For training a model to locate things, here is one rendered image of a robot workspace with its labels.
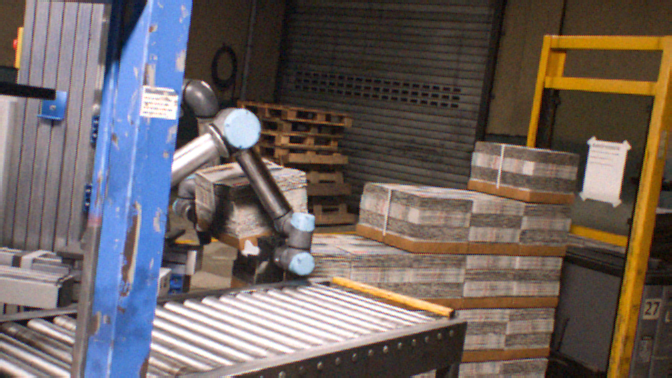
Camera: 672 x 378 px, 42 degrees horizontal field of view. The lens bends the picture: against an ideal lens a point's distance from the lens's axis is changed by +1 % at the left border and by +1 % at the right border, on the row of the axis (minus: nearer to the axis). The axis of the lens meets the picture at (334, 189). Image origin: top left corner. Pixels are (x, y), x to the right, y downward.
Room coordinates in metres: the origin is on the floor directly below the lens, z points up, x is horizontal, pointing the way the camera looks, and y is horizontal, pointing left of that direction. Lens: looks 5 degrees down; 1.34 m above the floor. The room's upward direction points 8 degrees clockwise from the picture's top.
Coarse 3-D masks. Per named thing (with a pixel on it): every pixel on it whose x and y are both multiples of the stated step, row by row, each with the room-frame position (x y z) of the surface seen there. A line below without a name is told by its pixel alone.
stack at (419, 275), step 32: (320, 256) 3.05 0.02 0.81; (352, 256) 3.15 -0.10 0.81; (384, 256) 3.22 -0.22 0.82; (416, 256) 3.31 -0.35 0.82; (448, 256) 3.41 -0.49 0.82; (480, 256) 3.52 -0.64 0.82; (512, 256) 3.62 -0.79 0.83; (384, 288) 3.24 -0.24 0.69; (416, 288) 3.33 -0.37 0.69; (448, 288) 3.43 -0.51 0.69; (480, 288) 3.53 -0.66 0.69; (512, 288) 3.64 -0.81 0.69; (480, 320) 3.54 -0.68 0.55
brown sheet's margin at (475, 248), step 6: (468, 246) 3.47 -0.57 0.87; (474, 246) 3.48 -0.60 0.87; (480, 246) 3.50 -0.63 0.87; (486, 246) 3.52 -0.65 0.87; (492, 246) 3.54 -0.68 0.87; (498, 246) 3.56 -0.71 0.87; (504, 246) 3.58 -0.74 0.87; (510, 246) 3.60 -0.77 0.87; (516, 246) 3.62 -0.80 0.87; (468, 252) 3.47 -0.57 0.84; (474, 252) 3.49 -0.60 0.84; (480, 252) 3.50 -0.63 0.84; (486, 252) 3.52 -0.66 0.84; (492, 252) 3.54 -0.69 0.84; (498, 252) 3.56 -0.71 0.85; (504, 252) 3.58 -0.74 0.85; (510, 252) 3.60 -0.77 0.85; (516, 252) 3.62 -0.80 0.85
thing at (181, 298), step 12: (228, 288) 2.40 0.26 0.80; (240, 288) 2.42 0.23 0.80; (252, 288) 2.44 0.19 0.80; (264, 288) 2.46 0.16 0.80; (276, 288) 2.50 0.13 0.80; (156, 300) 2.16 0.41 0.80; (168, 300) 2.17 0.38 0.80; (180, 300) 2.20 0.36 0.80; (24, 312) 1.89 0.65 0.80; (36, 312) 1.90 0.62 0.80; (48, 312) 1.91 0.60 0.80; (60, 312) 1.92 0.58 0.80; (72, 312) 1.94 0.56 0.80; (0, 324) 1.79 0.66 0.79; (24, 324) 1.84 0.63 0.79
